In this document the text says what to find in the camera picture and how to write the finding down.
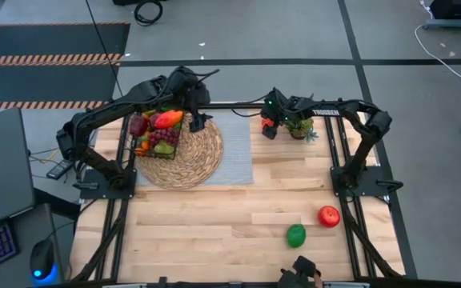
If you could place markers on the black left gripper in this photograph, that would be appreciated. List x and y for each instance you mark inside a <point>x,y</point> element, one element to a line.
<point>190,92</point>

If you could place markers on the bright red apple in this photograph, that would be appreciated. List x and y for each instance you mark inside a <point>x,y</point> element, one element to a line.
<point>328,216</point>

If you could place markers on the green pear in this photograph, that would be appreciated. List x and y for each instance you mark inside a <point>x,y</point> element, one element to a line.
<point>164,149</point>

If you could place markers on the black hazard-striped floor mat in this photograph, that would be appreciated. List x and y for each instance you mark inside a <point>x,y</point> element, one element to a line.
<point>34,40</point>

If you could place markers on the round woven placemat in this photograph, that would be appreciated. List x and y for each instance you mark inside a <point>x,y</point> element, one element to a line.
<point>202,160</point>

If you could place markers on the black power adapter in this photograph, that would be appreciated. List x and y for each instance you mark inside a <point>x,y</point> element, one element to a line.
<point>59,169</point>

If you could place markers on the black aluminium rig frame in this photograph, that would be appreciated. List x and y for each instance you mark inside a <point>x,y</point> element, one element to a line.
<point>218,105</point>

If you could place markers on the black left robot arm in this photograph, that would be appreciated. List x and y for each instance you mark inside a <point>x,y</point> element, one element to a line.
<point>106,112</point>

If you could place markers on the grey metal stand leg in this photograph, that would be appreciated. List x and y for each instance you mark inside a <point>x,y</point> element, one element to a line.
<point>446,25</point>

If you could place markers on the red grape bunch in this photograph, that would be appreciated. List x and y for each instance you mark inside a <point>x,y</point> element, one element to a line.
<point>165,137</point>

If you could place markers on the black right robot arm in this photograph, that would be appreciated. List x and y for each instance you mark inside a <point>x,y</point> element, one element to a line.
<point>346,108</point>

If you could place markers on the black cabinet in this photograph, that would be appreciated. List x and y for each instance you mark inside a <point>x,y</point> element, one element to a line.
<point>450,8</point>

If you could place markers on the grey rectangular placemat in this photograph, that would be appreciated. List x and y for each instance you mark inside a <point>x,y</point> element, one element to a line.
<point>234,152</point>

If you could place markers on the grey desk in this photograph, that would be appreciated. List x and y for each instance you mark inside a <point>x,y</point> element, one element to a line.
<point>26,224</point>

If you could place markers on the tangerine cluster with stem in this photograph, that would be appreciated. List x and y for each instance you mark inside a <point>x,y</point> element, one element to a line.
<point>144,145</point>

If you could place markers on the potted succulent plant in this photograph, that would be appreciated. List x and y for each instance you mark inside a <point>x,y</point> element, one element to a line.
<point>300,128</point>

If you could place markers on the black computer mouse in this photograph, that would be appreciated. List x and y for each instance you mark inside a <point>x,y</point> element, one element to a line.
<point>41,258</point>

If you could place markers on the red orange mango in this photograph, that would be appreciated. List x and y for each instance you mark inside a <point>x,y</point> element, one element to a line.
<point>168,119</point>

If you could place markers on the dark grey monitor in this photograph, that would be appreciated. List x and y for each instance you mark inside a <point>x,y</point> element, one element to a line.
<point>2,168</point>

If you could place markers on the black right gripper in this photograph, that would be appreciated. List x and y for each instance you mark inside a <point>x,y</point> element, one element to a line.
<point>286,108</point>

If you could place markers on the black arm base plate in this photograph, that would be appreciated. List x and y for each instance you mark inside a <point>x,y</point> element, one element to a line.
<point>88,194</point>
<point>370,188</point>

